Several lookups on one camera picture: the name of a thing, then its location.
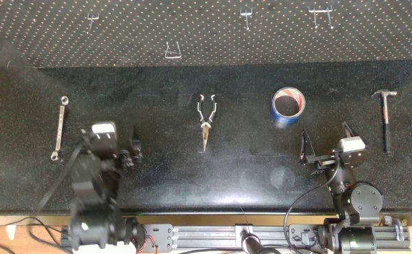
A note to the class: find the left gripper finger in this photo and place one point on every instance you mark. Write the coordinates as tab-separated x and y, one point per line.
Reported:
136	148

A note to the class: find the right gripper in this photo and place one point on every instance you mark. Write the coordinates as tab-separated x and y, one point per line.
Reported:
352	158

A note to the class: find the roll of blue tape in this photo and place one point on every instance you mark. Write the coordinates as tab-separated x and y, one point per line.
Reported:
280	118

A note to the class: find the black and white pliers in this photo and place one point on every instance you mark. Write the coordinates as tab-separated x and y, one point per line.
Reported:
206	132

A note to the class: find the wrench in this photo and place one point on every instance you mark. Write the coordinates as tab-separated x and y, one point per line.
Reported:
60	128

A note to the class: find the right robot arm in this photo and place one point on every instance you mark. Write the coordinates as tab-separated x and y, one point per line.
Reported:
363	204

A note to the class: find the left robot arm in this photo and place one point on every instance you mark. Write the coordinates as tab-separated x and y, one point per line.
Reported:
93	197

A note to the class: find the black pegboard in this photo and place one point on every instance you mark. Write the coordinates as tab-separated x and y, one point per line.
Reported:
262	39

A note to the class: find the hammer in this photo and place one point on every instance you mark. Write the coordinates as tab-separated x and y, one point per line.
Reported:
386	109

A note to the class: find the metal hook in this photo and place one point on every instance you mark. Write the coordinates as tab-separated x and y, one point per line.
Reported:
92	17
173	55
246	13
320	10

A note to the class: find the white paper scrap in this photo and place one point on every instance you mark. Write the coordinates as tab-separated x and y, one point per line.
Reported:
11	231

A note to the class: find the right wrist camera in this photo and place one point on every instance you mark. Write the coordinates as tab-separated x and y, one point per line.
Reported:
351	144

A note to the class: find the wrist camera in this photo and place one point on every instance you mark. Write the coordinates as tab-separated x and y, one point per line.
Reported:
103	132
351	144

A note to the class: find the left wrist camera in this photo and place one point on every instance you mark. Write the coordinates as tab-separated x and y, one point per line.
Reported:
103	132

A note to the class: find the mounting rail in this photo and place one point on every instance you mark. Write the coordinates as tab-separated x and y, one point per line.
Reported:
206	236

